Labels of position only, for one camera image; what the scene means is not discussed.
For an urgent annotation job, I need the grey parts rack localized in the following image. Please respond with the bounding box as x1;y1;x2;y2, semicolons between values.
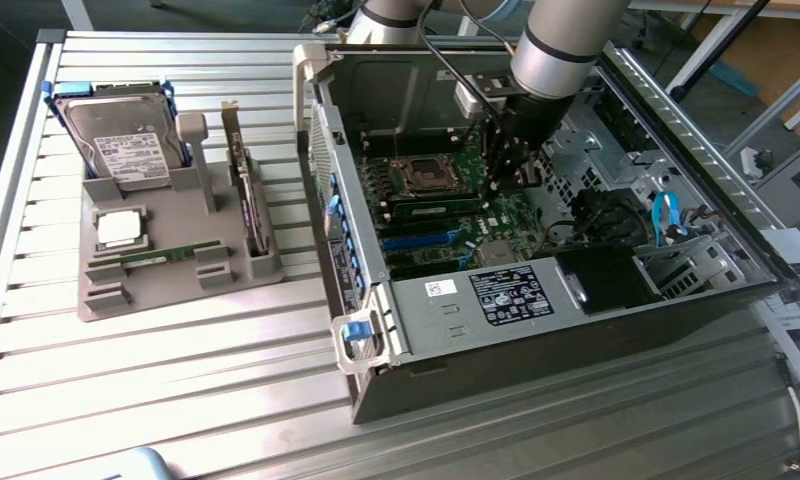
77;112;282;323

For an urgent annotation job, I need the silver power supply unit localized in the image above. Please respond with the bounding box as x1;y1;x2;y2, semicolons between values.
376;257;591;359

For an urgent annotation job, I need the hard disk drive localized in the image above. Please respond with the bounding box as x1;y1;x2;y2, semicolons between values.
62;92;184;193

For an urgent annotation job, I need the green RAM stick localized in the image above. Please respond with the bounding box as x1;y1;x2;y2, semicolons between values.
120;241;220;266

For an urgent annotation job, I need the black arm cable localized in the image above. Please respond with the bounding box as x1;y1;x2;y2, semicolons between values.
414;0;501;117

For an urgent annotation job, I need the graphics card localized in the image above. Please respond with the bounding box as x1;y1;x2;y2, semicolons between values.
218;100;272;260

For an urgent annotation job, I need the open black PC case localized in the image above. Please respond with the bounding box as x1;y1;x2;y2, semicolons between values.
290;40;796;426

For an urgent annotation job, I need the silver CPU chip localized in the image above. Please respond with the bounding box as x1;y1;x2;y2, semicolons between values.
94;211;144;248

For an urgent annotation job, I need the printed paper sheet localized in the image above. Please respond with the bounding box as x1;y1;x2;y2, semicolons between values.
748;226;800;416

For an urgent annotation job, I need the blue SATA wire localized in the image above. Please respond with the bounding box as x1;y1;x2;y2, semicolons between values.
648;191;689;247

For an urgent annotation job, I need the blue disk carrier bracket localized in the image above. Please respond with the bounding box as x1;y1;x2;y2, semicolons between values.
40;77;196;179

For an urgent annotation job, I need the green motherboard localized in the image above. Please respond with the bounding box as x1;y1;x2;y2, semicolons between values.
358;144;548;281

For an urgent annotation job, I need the installed RAM stick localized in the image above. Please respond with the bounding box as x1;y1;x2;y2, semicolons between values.
389;198;479;224

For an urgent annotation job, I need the blue expansion slot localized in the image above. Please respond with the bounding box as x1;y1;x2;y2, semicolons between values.
378;230;469;252

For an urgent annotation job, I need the light blue object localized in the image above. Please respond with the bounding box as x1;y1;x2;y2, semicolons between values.
84;446;173;480

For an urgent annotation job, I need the cardboard box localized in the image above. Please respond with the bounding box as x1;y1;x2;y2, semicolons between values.
692;11;800;107

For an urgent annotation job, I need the white cable with connector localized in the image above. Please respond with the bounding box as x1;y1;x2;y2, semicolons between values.
772;351;800;473

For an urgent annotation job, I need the white power strip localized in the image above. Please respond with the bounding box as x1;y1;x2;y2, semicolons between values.
739;145;775;178

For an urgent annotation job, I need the CPU socket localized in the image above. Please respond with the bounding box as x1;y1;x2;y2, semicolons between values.
390;155;469;200

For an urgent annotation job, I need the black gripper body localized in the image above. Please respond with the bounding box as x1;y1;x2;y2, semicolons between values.
489;92;577;189

